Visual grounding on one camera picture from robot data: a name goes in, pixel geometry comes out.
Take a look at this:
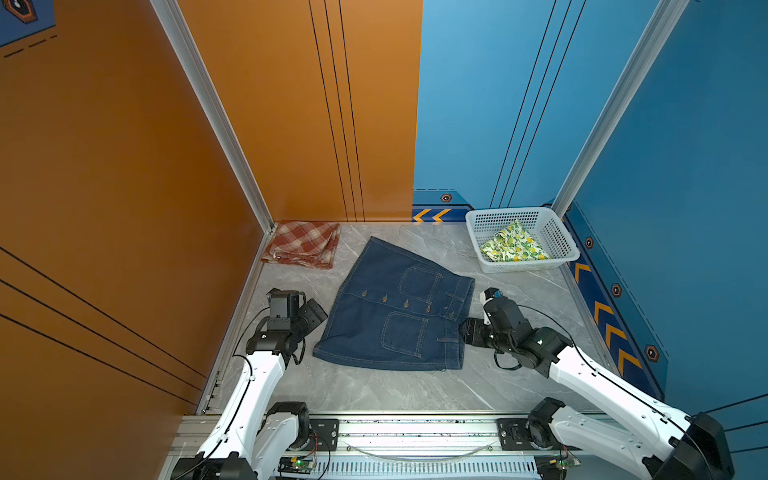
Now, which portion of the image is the red plaid skirt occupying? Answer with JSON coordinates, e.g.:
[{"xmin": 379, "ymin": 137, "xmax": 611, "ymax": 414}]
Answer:
[{"xmin": 260, "ymin": 221, "xmax": 341, "ymax": 270}]

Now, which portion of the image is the dark blue denim skirt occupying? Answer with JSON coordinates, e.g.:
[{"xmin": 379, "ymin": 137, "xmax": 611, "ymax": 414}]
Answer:
[{"xmin": 313, "ymin": 237, "xmax": 475, "ymax": 371}]

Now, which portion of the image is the white plastic laundry basket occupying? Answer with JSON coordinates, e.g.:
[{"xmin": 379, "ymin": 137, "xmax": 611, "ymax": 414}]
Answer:
[{"xmin": 465, "ymin": 207, "xmax": 579, "ymax": 273}]

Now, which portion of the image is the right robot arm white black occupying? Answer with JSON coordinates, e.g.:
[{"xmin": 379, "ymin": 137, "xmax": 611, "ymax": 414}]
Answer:
[{"xmin": 460, "ymin": 288, "xmax": 735, "ymax": 479}]

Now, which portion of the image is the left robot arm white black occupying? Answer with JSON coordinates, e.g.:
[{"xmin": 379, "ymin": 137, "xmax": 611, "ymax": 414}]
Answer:
[{"xmin": 170, "ymin": 288, "xmax": 327, "ymax": 479}]

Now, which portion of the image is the lemon print skirt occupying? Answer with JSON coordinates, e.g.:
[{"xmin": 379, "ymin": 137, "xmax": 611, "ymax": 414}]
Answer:
[{"xmin": 480, "ymin": 220, "xmax": 551, "ymax": 263}]

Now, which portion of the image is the left green circuit board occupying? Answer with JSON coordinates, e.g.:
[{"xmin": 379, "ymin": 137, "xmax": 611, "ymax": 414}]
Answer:
[{"xmin": 276, "ymin": 457, "xmax": 317, "ymax": 478}]

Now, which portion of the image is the green circuit board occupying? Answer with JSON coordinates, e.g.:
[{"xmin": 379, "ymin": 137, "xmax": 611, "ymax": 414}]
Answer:
[
  {"xmin": 535, "ymin": 456, "xmax": 579, "ymax": 480},
  {"xmin": 276, "ymin": 457, "xmax": 317, "ymax": 478}
]

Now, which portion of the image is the right green circuit board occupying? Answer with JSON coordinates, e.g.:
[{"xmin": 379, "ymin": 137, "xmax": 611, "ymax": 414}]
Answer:
[{"xmin": 535, "ymin": 456, "xmax": 579, "ymax": 480}]

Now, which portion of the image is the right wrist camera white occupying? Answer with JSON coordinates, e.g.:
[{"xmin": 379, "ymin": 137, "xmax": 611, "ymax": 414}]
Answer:
[{"xmin": 482, "ymin": 287, "xmax": 503, "ymax": 315}]

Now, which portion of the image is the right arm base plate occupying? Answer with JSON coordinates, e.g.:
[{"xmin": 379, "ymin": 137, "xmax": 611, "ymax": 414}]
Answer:
[{"xmin": 495, "ymin": 417, "xmax": 565, "ymax": 454}]

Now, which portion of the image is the aluminium front rail frame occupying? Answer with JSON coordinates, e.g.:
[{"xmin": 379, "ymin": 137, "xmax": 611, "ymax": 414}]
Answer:
[{"xmin": 160, "ymin": 412, "xmax": 597, "ymax": 479}]

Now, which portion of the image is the grey cable on rail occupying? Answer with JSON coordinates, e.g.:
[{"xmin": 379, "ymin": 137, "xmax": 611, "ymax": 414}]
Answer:
[{"xmin": 346, "ymin": 444, "xmax": 493, "ymax": 463}]

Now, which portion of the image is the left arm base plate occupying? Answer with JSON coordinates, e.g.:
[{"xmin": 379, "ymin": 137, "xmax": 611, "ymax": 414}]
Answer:
[{"xmin": 256, "ymin": 418, "xmax": 340, "ymax": 452}]

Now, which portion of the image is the left aluminium corner post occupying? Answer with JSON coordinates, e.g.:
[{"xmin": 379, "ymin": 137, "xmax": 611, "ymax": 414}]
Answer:
[{"xmin": 150, "ymin": 0, "xmax": 275, "ymax": 234}]

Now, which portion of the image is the aluminium corner post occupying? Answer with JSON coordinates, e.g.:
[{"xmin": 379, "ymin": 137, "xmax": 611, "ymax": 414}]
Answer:
[
  {"xmin": 150, "ymin": 0, "xmax": 275, "ymax": 234},
  {"xmin": 551, "ymin": 0, "xmax": 690, "ymax": 217}
]

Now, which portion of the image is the right aluminium corner post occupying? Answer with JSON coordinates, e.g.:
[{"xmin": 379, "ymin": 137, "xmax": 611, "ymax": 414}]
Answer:
[{"xmin": 551, "ymin": 0, "xmax": 690, "ymax": 217}]

